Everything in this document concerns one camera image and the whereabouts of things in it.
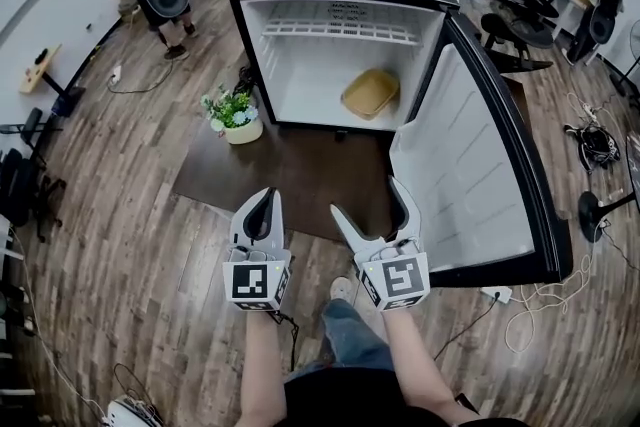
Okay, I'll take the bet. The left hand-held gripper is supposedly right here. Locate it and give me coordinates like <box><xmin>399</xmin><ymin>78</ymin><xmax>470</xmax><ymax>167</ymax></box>
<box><xmin>222</xmin><ymin>187</ymin><xmax>293</xmax><ymax>314</ymax></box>

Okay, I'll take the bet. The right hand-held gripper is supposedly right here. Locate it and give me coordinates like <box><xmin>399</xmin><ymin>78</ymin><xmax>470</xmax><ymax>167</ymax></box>
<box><xmin>329</xmin><ymin>175</ymin><xmax>433</xmax><ymax>313</ymax></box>

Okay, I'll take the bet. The tan plastic container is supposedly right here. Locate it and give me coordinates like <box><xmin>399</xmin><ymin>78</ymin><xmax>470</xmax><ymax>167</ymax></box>
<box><xmin>340</xmin><ymin>68</ymin><xmax>401</xmax><ymax>122</ymax></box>

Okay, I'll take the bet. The person's left forearm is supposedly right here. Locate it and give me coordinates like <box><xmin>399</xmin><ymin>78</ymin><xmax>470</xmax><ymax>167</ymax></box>
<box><xmin>238</xmin><ymin>308</ymin><xmax>297</xmax><ymax>427</ymax></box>

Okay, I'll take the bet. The person's right forearm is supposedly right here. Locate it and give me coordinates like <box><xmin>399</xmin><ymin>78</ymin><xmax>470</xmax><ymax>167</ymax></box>
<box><xmin>381</xmin><ymin>307</ymin><xmax>482</xmax><ymax>422</ymax></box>

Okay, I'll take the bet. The dark brown floor mat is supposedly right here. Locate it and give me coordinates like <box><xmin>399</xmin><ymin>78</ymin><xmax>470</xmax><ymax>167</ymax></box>
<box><xmin>173</xmin><ymin>73</ymin><xmax>539</xmax><ymax>247</ymax></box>

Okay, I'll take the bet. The person's beige shoe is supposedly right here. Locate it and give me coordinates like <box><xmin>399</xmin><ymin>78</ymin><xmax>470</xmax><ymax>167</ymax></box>
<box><xmin>329</xmin><ymin>276</ymin><xmax>355</xmax><ymax>302</ymax></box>

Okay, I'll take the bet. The flower plant in cream pot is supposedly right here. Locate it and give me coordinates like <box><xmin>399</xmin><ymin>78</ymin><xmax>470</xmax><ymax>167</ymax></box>
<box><xmin>200</xmin><ymin>83</ymin><xmax>265</xmax><ymax>146</ymax></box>

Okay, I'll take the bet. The person's blue jeans leg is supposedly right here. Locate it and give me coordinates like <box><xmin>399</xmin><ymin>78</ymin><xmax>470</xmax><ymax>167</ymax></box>
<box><xmin>284</xmin><ymin>298</ymin><xmax>401</xmax><ymax>379</ymax></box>

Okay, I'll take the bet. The person's black shirt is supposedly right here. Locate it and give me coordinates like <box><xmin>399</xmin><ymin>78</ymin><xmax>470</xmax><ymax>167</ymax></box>
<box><xmin>281</xmin><ymin>363</ymin><xmax>532</xmax><ymax>427</ymax></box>

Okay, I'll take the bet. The black round fan base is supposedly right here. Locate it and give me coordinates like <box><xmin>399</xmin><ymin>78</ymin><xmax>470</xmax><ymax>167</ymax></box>
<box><xmin>577</xmin><ymin>188</ymin><xmax>640</xmax><ymax>245</ymax></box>

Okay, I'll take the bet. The black low chair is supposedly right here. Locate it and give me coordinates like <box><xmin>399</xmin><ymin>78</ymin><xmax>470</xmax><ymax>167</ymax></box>
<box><xmin>478</xmin><ymin>12</ymin><xmax>555</xmax><ymax>75</ymax></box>

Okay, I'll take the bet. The small wooden side table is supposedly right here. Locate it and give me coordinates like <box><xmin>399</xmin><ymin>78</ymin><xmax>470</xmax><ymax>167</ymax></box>
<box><xmin>18</xmin><ymin>43</ymin><xmax>87</xmax><ymax>105</ymax></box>

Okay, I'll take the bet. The white desk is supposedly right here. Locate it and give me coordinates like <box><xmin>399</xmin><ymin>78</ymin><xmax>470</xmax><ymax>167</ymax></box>
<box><xmin>551</xmin><ymin>0</ymin><xmax>602</xmax><ymax>42</ymax></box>

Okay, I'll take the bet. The black standing fan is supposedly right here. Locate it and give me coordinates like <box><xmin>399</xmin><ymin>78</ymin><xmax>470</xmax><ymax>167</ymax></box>
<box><xmin>608</xmin><ymin>18</ymin><xmax>640</xmax><ymax>112</ymax></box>

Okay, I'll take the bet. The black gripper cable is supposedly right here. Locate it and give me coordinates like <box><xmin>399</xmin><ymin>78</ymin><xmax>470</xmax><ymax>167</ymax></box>
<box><xmin>271</xmin><ymin>308</ymin><xmax>302</xmax><ymax>372</ymax></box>

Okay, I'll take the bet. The black floor cable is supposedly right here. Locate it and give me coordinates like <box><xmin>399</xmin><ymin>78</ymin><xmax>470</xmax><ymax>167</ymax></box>
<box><xmin>431</xmin><ymin>298</ymin><xmax>497</xmax><ymax>362</ymax></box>

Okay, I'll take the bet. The black cable bundle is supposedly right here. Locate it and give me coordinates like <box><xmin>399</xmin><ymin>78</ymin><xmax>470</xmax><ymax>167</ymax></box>
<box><xmin>231</xmin><ymin>64</ymin><xmax>259</xmax><ymax>97</ymax></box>

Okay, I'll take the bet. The white floor cable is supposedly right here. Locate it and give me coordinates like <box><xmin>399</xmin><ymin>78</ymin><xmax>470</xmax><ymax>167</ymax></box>
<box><xmin>503</xmin><ymin>252</ymin><xmax>602</xmax><ymax>357</ymax></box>

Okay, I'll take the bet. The white wire fridge shelf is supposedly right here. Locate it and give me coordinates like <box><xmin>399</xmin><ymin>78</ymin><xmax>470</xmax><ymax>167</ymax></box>
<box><xmin>260</xmin><ymin>18</ymin><xmax>426</xmax><ymax>47</ymax></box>

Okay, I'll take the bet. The black headset with cables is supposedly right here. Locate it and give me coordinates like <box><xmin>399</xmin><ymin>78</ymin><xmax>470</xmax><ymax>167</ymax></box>
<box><xmin>563</xmin><ymin>121</ymin><xmax>622</xmax><ymax>175</ymax></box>

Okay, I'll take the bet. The white device with cables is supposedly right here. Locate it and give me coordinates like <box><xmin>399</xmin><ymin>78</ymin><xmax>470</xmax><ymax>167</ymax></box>
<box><xmin>101</xmin><ymin>393</ymin><xmax>162</xmax><ymax>427</ymax></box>

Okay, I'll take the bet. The thin white cable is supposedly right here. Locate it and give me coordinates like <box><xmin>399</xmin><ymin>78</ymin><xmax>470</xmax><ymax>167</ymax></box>
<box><xmin>8</xmin><ymin>223</ymin><xmax>107</xmax><ymax>417</ymax></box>

